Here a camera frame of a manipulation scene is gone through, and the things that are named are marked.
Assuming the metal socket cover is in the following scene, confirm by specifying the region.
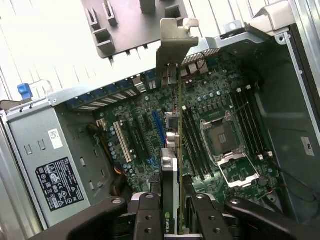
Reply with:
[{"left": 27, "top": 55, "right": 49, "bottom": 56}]
[{"left": 217, "top": 152, "right": 261, "bottom": 188}]

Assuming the white expansion slot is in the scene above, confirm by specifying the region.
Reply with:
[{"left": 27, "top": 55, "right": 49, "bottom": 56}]
[{"left": 112, "top": 121, "right": 133, "bottom": 163}]

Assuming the CPU socket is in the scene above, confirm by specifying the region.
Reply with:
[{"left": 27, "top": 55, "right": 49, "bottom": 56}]
[{"left": 201, "top": 111, "right": 247, "bottom": 160}]

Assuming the blue expansion slot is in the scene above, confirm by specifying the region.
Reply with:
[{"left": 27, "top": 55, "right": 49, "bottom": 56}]
[{"left": 151, "top": 109, "right": 167, "bottom": 148}]

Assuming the thin socket locking lever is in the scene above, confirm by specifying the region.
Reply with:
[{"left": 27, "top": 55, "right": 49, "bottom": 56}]
[{"left": 231, "top": 100, "right": 250, "bottom": 114}]

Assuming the black open PC case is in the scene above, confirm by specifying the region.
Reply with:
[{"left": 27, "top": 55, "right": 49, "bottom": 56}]
[{"left": 0, "top": 0, "right": 320, "bottom": 240}]

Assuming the green motherboard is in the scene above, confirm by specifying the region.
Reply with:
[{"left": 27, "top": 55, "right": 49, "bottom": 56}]
[{"left": 93, "top": 53, "right": 286, "bottom": 208}]

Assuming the grey power supply unit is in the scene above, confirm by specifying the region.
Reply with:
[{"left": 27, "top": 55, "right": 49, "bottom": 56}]
[{"left": 6, "top": 106, "right": 113, "bottom": 228}]

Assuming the blue case latch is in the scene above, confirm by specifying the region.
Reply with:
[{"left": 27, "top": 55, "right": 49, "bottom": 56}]
[{"left": 17, "top": 83, "right": 33, "bottom": 101}]

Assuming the grey parts rack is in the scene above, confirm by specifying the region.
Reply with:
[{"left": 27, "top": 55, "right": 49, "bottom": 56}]
[{"left": 84, "top": 0, "right": 191, "bottom": 60}]

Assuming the braided power cable bundle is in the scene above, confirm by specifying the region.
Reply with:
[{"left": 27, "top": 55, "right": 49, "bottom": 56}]
[{"left": 87, "top": 122, "right": 126, "bottom": 196}]

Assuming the thin black wire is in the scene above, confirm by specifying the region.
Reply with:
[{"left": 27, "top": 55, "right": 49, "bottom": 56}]
[{"left": 272, "top": 162, "right": 318, "bottom": 203}]

